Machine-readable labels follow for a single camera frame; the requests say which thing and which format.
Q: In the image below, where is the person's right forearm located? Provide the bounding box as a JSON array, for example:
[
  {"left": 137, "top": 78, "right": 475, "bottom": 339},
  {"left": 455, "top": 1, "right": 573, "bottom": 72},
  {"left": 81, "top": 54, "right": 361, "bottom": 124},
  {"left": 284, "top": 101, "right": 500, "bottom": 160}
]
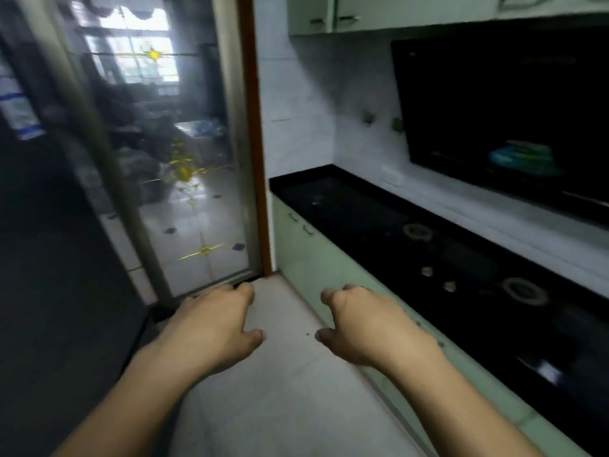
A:
[{"left": 388, "top": 349, "right": 543, "bottom": 457}]

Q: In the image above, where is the green upper cabinet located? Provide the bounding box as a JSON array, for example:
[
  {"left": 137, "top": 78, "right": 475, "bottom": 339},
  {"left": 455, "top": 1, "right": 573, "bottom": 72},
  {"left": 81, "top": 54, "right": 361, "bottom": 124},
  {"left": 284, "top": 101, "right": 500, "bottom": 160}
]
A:
[{"left": 287, "top": 0, "right": 609, "bottom": 36}]

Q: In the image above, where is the black glass gas stove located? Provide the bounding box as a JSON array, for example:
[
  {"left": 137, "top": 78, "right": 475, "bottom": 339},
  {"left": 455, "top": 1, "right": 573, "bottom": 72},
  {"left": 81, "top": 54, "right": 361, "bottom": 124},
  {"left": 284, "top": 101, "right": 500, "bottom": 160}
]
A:
[{"left": 304, "top": 178, "right": 609, "bottom": 424}]

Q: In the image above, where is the brown wooden door frame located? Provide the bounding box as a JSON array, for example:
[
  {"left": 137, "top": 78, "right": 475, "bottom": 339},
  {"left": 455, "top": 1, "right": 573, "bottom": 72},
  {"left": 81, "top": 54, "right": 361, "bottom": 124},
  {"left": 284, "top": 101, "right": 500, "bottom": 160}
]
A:
[{"left": 236, "top": 0, "right": 274, "bottom": 276}]

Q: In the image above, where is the round stove burner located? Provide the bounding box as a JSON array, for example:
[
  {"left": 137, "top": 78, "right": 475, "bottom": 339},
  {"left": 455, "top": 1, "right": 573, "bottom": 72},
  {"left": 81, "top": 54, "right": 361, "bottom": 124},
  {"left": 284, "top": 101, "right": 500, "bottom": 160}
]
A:
[
  {"left": 502, "top": 277, "right": 550, "bottom": 306},
  {"left": 403, "top": 223, "right": 434, "bottom": 243}
]

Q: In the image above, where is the person's left forearm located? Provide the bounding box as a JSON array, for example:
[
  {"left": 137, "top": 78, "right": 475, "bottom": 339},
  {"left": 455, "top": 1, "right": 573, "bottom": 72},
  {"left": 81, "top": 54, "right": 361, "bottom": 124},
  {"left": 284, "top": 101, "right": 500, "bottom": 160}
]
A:
[{"left": 51, "top": 339, "right": 205, "bottom": 457}]

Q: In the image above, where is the green cabinet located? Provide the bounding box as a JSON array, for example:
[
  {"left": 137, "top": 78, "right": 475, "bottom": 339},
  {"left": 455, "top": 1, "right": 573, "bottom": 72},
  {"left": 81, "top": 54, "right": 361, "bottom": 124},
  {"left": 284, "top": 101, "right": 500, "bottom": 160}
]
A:
[
  {"left": 287, "top": 0, "right": 609, "bottom": 36},
  {"left": 271, "top": 194, "right": 591, "bottom": 457}
]

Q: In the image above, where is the person's right hand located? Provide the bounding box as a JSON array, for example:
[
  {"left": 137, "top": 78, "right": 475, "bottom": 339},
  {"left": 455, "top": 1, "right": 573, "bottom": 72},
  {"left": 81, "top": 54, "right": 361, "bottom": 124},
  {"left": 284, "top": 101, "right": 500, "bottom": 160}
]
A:
[{"left": 314, "top": 285, "right": 445, "bottom": 376}]

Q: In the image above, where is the person's left hand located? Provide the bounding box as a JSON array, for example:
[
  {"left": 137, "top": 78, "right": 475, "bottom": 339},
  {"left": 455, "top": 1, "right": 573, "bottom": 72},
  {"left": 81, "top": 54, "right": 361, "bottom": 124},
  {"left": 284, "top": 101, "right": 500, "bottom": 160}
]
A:
[{"left": 155, "top": 282, "right": 266, "bottom": 377}]

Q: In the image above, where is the glass sliding door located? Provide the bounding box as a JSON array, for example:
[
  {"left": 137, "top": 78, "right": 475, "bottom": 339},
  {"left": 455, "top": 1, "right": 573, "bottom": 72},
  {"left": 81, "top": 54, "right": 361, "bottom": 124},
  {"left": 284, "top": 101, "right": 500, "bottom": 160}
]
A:
[{"left": 14, "top": 0, "right": 263, "bottom": 307}]

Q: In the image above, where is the green lower cabinet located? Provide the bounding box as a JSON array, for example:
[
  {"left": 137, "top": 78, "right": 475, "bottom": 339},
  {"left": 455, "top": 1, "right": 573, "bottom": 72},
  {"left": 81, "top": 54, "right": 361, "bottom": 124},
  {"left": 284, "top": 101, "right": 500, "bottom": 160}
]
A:
[{"left": 271, "top": 194, "right": 591, "bottom": 457}]

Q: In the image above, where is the black range hood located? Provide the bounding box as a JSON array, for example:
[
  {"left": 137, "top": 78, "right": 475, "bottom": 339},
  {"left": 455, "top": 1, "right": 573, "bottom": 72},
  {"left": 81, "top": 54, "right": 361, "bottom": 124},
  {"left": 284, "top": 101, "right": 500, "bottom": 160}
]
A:
[{"left": 391, "top": 16, "right": 609, "bottom": 229}]

